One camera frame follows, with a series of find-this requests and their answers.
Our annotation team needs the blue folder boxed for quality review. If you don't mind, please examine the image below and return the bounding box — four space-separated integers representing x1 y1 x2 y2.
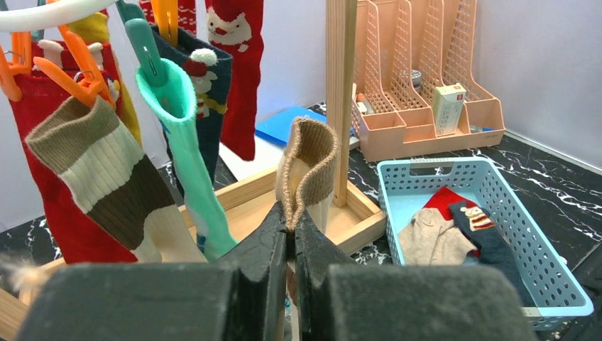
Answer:
255 107 327 146

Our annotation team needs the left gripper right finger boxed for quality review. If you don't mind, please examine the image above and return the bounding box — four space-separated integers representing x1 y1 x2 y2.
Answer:
294 210 355 340

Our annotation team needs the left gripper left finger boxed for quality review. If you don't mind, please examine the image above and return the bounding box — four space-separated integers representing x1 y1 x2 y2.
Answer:
219 201 287 340

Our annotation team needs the long red hanging sock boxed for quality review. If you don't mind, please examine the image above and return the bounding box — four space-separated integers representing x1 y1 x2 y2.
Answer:
150 1 264 161

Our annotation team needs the white sock hanger with clips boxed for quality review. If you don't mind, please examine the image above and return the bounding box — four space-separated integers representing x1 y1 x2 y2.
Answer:
0 0 180 109

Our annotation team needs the pink desk file organizer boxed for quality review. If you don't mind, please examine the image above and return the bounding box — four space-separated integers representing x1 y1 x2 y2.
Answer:
351 1 505 162

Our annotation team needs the navy hanging sock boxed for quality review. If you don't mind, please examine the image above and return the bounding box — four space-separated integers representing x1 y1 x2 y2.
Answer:
151 25 233 181

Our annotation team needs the light blue plastic basket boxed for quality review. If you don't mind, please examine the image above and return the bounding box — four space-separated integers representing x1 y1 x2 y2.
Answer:
376 157 594 330

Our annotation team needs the brown striped sock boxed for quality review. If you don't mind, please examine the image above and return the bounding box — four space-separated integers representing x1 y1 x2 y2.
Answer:
25 97 207 263
275 117 339 233

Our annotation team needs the brown striped hanging sock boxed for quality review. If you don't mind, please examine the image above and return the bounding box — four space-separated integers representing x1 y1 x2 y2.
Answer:
25 97 207 263

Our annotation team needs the white small box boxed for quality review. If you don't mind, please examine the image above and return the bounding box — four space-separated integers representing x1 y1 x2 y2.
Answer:
432 82 466 136

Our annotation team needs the wooden clothes rack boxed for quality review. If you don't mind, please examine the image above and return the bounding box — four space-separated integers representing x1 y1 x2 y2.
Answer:
0 0 388 341

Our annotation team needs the grey round tin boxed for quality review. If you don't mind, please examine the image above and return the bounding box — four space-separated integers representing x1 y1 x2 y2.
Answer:
411 69 422 92

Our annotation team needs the teal hanging sock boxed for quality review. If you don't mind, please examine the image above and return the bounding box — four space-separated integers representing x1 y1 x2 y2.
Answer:
136 58 238 261

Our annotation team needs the red sock in basket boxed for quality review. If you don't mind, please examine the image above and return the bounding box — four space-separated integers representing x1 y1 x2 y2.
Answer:
424 187 481 261

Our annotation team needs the navy sock in basket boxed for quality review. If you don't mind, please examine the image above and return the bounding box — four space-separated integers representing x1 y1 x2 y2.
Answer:
448 201 536 307

